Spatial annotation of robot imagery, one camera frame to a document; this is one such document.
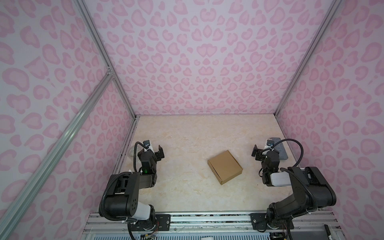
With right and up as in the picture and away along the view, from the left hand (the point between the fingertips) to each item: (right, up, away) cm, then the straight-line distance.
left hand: (152, 145), depth 91 cm
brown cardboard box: (+44, -13, -1) cm, 46 cm away
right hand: (+68, 0, +1) cm, 68 cm away
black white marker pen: (+88, -39, -22) cm, 99 cm away
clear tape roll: (-16, -4, +7) cm, 18 cm away
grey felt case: (+81, -2, +6) cm, 81 cm away
